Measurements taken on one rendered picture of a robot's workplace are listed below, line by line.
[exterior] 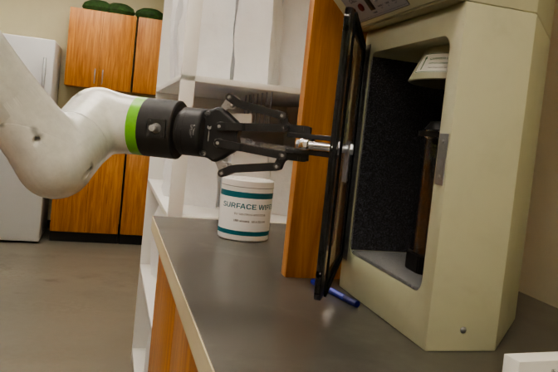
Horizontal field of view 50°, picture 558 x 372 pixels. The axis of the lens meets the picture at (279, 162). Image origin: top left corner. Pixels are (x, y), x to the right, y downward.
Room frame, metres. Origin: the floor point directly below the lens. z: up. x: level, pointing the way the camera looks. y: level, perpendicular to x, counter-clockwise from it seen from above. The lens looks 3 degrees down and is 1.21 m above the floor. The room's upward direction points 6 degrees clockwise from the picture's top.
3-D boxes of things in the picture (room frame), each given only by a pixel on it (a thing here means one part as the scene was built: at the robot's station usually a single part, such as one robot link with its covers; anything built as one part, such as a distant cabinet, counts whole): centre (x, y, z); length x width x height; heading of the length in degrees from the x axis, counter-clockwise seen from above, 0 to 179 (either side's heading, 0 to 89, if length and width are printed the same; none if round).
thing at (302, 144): (0.87, -0.05, 1.20); 0.10 x 0.05 x 0.03; 169
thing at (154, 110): (0.93, 0.18, 1.20); 0.12 x 0.06 x 0.09; 169
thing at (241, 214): (1.49, 0.07, 1.02); 0.13 x 0.13 x 0.15
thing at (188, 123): (0.92, 0.11, 1.20); 0.09 x 0.07 x 0.08; 79
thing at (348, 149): (0.83, -0.09, 1.18); 0.02 x 0.02 x 0.06; 79
